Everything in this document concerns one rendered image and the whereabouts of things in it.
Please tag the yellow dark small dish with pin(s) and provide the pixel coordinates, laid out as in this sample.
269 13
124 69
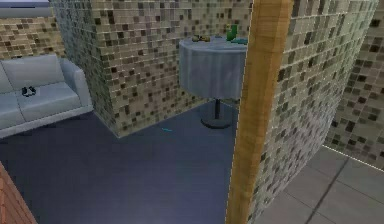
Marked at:
201 38

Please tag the small teal pen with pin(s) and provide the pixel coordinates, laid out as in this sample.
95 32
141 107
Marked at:
166 129

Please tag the wooden door frame post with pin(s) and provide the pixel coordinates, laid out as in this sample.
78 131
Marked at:
260 113

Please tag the teal flat object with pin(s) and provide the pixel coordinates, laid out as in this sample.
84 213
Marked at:
240 41

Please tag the round grey clothed table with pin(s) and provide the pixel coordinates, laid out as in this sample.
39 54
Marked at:
213 70

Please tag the grey window frame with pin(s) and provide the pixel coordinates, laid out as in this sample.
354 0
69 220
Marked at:
25 7

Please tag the light grey sofa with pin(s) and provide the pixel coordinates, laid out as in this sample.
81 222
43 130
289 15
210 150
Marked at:
43 100

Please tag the green bottle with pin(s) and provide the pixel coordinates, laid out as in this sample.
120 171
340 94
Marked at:
232 32

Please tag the small black object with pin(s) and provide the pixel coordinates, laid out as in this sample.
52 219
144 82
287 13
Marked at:
28 91

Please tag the reddish brown wooden furniture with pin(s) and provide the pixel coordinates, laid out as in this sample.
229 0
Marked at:
11 203

